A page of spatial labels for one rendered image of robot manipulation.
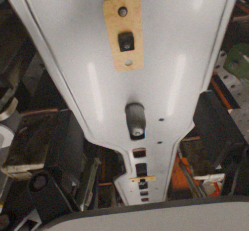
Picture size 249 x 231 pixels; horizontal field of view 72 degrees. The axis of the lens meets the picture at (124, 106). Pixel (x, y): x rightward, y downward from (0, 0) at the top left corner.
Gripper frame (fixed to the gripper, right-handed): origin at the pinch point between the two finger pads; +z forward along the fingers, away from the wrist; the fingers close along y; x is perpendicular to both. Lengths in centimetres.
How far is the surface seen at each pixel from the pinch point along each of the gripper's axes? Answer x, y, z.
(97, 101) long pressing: -9.5, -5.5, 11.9
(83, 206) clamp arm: -31.2, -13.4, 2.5
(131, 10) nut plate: 3.0, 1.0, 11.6
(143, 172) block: -44.8, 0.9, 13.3
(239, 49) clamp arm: -3.8, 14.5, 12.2
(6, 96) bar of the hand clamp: -1.4, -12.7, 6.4
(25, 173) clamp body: -17.1, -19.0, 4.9
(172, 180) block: -76, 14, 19
